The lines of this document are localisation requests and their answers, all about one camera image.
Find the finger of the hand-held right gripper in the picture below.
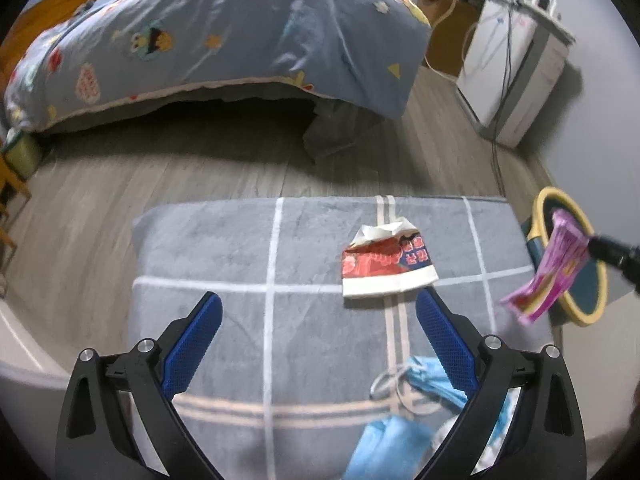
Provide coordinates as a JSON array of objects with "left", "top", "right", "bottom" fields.
[{"left": 587, "top": 234, "right": 640, "bottom": 283}]

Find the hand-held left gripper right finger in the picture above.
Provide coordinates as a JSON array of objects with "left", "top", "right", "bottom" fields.
[{"left": 415, "top": 287, "right": 587, "bottom": 480}]

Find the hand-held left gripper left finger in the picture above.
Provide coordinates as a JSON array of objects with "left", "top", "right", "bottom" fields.
[{"left": 55, "top": 291, "right": 223, "bottom": 480}]

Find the blue face mask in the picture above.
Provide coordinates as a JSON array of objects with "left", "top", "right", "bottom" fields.
[
  {"left": 370, "top": 356, "right": 521, "bottom": 453},
  {"left": 342, "top": 415, "right": 436, "bottom": 480}
]

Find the yellow-rimmed teal trash bin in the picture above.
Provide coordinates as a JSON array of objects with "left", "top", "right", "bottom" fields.
[{"left": 522, "top": 186, "right": 608, "bottom": 328}]

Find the pink snack wrapper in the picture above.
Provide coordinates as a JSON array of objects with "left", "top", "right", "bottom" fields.
[{"left": 501, "top": 210, "right": 591, "bottom": 326}]

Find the red white paper cup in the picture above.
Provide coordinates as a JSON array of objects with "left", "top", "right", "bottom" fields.
[{"left": 341, "top": 220, "right": 440, "bottom": 297}]

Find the grey plaid blanket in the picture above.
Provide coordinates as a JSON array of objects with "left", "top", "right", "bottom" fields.
[{"left": 131, "top": 196, "right": 553, "bottom": 480}]

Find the white air purifier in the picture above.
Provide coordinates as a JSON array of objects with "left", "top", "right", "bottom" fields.
[{"left": 456, "top": 0, "right": 576, "bottom": 148}]

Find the wooden chair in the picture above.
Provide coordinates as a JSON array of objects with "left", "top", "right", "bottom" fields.
[{"left": 0, "top": 152, "right": 31, "bottom": 261}]

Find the green bin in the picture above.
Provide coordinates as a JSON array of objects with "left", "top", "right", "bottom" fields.
[{"left": 2, "top": 130, "right": 43, "bottom": 181}]

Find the wooden cabinet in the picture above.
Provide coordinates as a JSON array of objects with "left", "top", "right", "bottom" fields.
[{"left": 419, "top": 0, "right": 483, "bottom": 78}]

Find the blue cartoon print duvet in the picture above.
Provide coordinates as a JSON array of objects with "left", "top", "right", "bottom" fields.
[{"left": 2, "top": 0, "right": 432, "bottom": 133}]

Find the black cable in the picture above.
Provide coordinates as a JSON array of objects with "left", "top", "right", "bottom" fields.
[{"left": 490, "top": 5, "right": 517, "bottom": 196}]

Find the white cable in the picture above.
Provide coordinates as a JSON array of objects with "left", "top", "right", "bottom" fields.
[{"left": 425, "top": 0, "right": 481, "bottom": 73}]

